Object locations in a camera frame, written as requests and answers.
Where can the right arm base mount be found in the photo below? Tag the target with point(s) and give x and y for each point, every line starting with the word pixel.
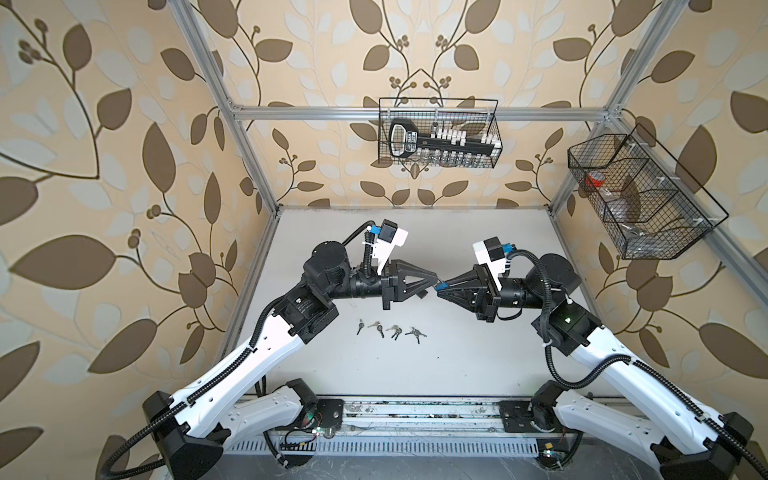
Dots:
pixel 557 445

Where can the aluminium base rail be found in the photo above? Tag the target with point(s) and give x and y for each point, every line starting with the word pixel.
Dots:
pixel 452 427

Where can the side wire basket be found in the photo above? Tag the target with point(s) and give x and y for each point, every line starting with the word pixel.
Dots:
pixel 653 206

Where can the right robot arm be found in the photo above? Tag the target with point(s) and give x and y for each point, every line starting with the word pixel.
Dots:
pixel 598 386

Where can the black tool set in basket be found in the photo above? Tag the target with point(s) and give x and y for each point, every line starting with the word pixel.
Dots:
pixel 435 144

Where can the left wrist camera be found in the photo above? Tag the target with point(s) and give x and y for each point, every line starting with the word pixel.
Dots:
pixel 386 237

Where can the back wire basket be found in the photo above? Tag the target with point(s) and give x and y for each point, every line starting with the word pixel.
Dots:
pixel 475 116

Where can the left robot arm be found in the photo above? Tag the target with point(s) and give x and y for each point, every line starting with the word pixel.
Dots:
pixel 188 430

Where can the red object in basket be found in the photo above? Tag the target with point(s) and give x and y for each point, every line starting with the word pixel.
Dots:
pixel 594 180

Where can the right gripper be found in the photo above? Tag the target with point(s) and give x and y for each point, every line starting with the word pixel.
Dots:
pixel 480 299

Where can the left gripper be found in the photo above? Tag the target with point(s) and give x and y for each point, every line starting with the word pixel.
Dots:
pixel 392 285

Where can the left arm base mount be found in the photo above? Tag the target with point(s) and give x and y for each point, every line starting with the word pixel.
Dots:
pixel 306 420

